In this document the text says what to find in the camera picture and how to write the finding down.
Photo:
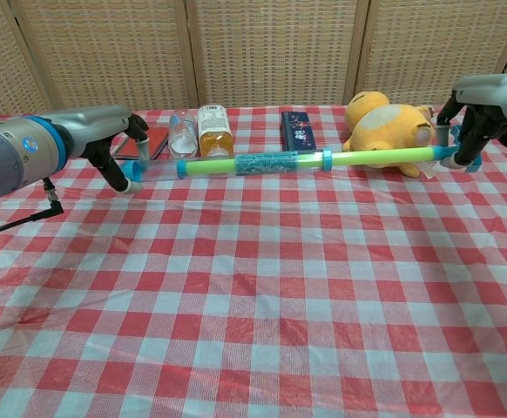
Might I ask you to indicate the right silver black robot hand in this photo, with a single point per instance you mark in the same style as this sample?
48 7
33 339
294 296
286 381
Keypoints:
488 93

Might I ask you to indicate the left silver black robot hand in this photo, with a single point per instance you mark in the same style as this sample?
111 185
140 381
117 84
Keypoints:
92 124

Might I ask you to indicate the green blue water squirter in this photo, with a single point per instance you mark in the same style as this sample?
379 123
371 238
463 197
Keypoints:
271 163

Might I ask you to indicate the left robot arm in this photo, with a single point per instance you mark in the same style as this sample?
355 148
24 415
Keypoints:
9 157

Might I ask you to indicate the red white checkered tablecloth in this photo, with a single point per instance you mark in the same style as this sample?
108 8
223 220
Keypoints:
253 305

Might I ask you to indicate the red flat card case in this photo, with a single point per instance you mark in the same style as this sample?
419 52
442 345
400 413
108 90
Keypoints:
158 140

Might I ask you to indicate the clear empty plastic bottle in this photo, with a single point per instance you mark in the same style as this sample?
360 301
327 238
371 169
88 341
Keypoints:
182 135

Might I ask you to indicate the yellow plush toy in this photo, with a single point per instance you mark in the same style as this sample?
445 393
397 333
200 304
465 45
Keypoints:
388 122

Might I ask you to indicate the orange drink bottle white cap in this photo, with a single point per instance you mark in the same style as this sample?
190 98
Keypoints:
214 130

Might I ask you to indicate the dark blue rectangular box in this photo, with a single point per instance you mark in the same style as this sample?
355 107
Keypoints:
298 130

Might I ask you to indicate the woven wooden folding screen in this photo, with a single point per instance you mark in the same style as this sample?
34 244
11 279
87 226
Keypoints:
275 52

